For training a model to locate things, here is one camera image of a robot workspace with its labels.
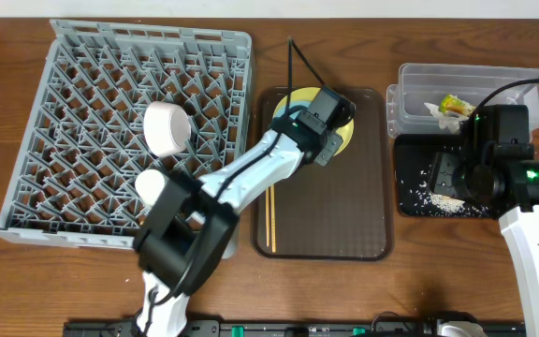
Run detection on rice food scraps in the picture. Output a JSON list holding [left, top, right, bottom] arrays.
[[396, 168, 489, 218]]

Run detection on clear plastic wrap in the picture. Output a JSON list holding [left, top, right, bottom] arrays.
[[424, 102, 468, 134]]

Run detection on green orange snack wrapper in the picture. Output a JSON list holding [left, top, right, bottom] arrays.
[[439, 95, 475, 117]]

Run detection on white pink-rimmed bowl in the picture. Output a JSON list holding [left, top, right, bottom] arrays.
[[143, 102, 191, 157]]

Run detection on white cup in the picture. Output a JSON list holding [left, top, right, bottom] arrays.
[[135, 168, 169, 209]]

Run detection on light blue bowl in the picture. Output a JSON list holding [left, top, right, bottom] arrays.
[[273, 100, 311, 119]]

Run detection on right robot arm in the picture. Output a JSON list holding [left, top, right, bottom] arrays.
[[430, 105, 539, 336]]

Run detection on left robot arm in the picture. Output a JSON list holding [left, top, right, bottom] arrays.
[[133, 86, 356, 336]]

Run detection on black rectangular waste tray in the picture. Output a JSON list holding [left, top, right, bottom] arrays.
[[393, 133, 500, 219]]

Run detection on clear plastic waste bin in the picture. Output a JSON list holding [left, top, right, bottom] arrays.
[[386, 63, 539, 138]]

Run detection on grey plastic dishwasher rack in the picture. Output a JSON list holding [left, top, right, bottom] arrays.
[[0, 20, 255, 249]]

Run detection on yellow round plate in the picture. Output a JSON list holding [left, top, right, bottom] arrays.
[[273, 87, 355, 155]]

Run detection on wooden chopstick right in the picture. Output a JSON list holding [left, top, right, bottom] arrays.
[[269, 184, 277, 253]]

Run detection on wooden chopstick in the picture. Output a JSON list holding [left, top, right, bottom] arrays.
[[265, 185, 273, 247], [269, 184, 277, 253]]

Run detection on wooden chopstick left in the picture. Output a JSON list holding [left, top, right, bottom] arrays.
[[265, 185, 273, 247]]

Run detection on dark brown serving tray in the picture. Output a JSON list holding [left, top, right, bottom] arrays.
[[252, 88, 394, 261]]

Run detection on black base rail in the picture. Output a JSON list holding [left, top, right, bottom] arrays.
[[62, 318, 528, 337]]

